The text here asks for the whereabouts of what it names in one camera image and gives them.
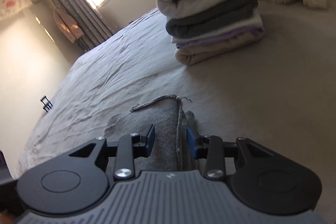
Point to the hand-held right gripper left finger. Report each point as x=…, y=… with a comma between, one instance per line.
x=150, y=140

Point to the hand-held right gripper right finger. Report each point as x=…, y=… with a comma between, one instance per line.
x=191, y=141

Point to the grey knit sweater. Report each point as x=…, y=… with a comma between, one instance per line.
x=165, y=129

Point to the stack of folded clothes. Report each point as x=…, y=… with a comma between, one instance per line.
x=210, y=18

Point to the beige folded garment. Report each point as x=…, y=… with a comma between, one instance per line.
x=204, y=53

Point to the small black rack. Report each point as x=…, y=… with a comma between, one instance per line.
x=46, y=103

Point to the lilac white folded garment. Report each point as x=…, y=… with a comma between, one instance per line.
x=223, y=35

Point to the peach hanging jacket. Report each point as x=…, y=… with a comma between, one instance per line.
x=68, y=27

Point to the grey star-pattern curtain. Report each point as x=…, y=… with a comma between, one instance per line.
x=76, y=3

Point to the air conditioner with floral cover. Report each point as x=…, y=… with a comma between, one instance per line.
x=13, y=3

